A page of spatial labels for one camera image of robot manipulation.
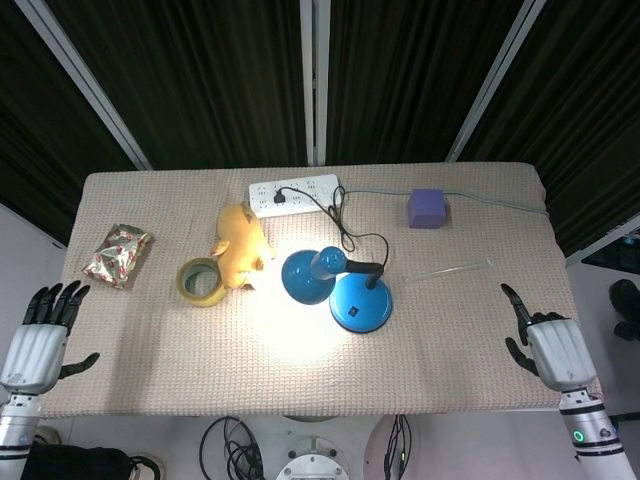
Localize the black bag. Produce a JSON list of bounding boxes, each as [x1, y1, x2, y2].
[[19, 441, 137, 480]]

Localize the grey power strip cable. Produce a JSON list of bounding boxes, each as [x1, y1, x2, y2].
[[343, 187, 551, 216]]

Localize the black cables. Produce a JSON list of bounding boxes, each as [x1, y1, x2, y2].
[[382, 414, 414, 480]]

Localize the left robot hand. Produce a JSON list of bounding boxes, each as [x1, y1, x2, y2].
[[0, 280, 101, 396]]

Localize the beige waffle tablecloth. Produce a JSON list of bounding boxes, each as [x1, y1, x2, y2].
[[39, 160, 584, 419]]

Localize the red and gold snack packet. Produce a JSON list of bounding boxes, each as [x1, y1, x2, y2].
[[81, 223, 153, 291]]

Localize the black cable bundle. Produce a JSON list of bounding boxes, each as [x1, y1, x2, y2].
[[199, 415, 271, 480]]

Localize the black office chair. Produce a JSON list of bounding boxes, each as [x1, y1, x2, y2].
[[608, 278, 640, 343]]

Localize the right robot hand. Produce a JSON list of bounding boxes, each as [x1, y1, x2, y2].
[[500, 283, 599, 394]]

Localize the blue desk lamp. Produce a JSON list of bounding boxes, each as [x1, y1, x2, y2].
[[281, 246, 394, 335]]

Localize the yellow plush toy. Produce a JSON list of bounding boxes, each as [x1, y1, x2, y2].
[[209, 201, 277, 291]]

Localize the clear glass rod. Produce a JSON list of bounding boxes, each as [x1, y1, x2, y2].
[[402, 257, 494, 282]]

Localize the black lamp power cord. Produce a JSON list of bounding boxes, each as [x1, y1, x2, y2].
[[272, 185, 391, 276]]

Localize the yellow tape roll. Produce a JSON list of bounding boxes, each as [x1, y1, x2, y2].
[[178, 257, 226, 308]]

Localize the purple cube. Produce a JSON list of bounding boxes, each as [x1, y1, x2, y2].
[[407, 188, 446, 230]]

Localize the white power strip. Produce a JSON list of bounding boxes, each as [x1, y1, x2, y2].
[[248, 173, 344, 218]]

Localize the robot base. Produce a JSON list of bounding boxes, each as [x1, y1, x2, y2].
[[275, 415, 353, 480]]

